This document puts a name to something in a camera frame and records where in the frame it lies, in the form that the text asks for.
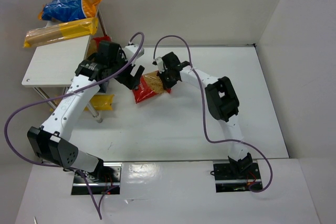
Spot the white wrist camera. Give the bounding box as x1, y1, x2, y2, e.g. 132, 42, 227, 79
152, 57, 165, 73
123, 44, 145, 60

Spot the yellow spaghetti packet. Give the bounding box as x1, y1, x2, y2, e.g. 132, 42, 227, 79
23, 17, 99, 48

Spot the dark blue pasta box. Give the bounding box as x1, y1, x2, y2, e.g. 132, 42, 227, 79
98, 81, 109, 93

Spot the red pasta bag on shelf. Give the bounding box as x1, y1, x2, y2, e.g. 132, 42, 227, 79
86, 36, 111, 58

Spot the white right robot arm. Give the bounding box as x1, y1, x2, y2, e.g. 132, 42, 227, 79
153, 52, 253, 177

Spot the red fusilli pasta bag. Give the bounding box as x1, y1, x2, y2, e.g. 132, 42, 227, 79
132, 71, 171, 103

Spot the blue orange pasta bag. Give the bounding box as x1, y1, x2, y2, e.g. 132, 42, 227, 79
38, 0, 102, 23

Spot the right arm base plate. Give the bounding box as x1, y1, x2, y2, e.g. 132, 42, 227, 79
210, 162, 263, 193

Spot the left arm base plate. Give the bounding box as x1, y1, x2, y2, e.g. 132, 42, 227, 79
71, 162, 122, 196

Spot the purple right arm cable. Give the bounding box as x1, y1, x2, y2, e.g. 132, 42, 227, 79
153, 35, 274, 194

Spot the white metal shelf unit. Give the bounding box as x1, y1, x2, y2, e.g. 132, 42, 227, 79
21, 6, 112, 124

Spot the yellow pasta bag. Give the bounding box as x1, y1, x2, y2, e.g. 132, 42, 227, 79
90, 94, 114, 111

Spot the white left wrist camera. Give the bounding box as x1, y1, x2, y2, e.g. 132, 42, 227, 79
123, 44, 145, 60

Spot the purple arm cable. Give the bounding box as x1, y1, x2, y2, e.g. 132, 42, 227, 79
153, 35, 274, 194
4, 32, 145, 221

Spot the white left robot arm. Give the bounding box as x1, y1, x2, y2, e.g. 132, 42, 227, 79
27, 41, 144, 180

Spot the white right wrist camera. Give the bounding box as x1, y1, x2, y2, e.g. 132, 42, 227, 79
152, 57, 165, 73

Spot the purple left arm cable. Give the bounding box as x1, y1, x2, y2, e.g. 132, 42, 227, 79
4, 32, 145, 221

